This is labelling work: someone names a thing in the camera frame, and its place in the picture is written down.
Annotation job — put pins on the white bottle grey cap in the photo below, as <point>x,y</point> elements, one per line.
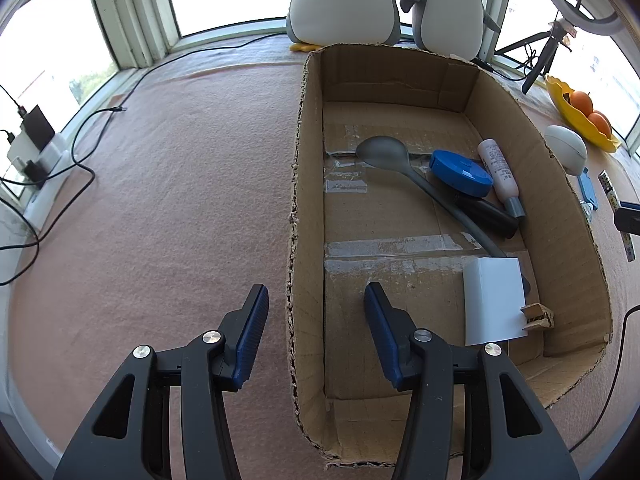
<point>495,165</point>

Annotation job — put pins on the cardboard box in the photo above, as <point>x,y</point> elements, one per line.
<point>390,220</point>

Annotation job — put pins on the pink blanket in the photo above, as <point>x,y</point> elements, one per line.
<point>165,210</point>

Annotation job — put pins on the black plug adapter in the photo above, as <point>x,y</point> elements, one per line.
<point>35,171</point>

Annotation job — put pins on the black tripod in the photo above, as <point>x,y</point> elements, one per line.
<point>540,67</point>

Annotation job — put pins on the blue flat case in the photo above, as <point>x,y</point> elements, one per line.
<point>587,190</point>

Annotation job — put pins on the yellow fruit plate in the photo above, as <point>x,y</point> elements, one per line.
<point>557,92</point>

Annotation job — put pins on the grey serving spoon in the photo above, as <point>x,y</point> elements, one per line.
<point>382,152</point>

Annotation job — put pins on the black cylinder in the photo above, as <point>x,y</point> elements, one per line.
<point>492,217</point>

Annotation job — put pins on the white window frame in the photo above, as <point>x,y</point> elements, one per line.
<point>135,10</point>

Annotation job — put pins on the wooden clip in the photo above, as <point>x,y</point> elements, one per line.
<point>537,317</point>

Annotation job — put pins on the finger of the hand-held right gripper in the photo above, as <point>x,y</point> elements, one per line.
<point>629,219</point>

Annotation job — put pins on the white charger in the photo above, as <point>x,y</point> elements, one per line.
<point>22,146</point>

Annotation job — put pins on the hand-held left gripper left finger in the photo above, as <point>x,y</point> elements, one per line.
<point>250,330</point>

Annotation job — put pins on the blue round lid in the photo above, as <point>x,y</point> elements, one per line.
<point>460,172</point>

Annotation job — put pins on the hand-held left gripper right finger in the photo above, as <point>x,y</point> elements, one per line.
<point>382,332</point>

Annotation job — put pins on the white rectangular box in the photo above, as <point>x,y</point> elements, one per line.
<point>492,300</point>

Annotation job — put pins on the white round device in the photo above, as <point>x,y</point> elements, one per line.
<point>566,149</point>

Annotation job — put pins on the large penguin plush toy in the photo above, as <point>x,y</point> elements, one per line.
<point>345,5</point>

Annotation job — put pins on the white power strip with chargers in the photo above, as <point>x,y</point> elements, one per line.
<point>92,172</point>

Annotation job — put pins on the small penguin plush toy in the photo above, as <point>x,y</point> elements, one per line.
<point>450,15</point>

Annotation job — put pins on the orange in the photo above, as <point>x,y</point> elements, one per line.
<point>599,123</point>
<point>581,102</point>

